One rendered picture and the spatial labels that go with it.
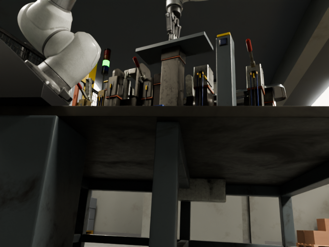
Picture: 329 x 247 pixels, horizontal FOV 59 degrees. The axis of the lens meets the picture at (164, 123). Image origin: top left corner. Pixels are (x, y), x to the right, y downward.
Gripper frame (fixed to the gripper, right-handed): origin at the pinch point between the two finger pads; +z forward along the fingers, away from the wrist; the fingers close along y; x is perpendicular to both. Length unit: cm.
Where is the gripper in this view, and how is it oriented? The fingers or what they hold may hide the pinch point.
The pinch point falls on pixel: (172, 41)
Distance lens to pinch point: 152.4
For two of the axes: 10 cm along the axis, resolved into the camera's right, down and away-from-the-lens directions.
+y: 5.1, 3.2, 8.0
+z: -0.5, 9.4, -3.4
